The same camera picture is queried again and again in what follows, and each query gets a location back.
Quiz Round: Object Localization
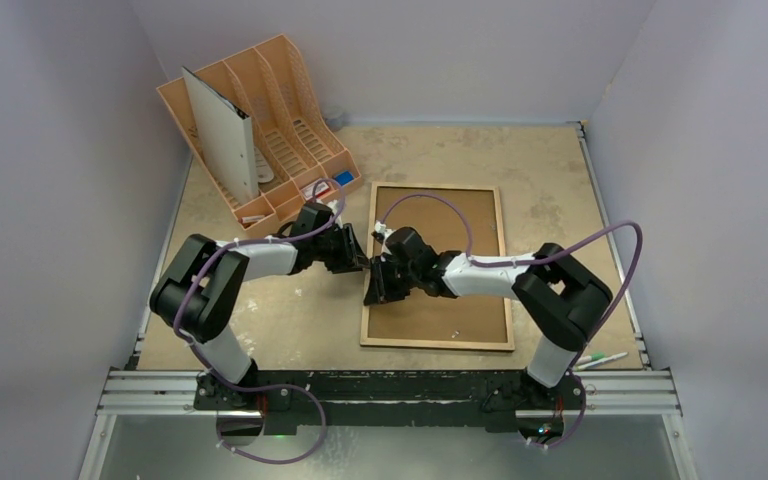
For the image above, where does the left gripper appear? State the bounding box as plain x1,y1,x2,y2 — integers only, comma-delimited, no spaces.
312,224,369,274

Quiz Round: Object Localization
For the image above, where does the brown backing board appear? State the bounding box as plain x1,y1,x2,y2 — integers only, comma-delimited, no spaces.
365,186,509,346

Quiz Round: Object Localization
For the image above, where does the wooden picture frame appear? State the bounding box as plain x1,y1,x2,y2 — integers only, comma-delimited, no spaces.
359,182,516,353

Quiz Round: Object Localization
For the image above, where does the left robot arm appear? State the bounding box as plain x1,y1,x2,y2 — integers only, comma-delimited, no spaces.
149,202,370,409

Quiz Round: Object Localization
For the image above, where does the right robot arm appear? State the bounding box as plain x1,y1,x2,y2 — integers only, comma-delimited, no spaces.
364,222,615,407

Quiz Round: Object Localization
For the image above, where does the blue small box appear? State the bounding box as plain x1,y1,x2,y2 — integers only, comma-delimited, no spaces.
333,170,355,188

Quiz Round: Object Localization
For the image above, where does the red white small box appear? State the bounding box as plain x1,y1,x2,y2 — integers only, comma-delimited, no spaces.
300,178,331,202

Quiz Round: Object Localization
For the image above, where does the orange file organizer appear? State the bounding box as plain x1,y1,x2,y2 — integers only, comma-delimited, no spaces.
155,34,364,240

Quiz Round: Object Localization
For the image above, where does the white binder folder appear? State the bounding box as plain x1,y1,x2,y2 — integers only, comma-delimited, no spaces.
181,66,259,204

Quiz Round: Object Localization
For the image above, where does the white green pen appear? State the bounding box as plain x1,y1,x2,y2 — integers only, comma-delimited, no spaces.
575,352,605,365

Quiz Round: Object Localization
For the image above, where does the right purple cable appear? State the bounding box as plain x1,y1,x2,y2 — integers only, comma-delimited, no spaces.
377,192,645,452

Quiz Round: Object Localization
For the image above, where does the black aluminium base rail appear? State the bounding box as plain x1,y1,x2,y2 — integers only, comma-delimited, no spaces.
97,370,681,435

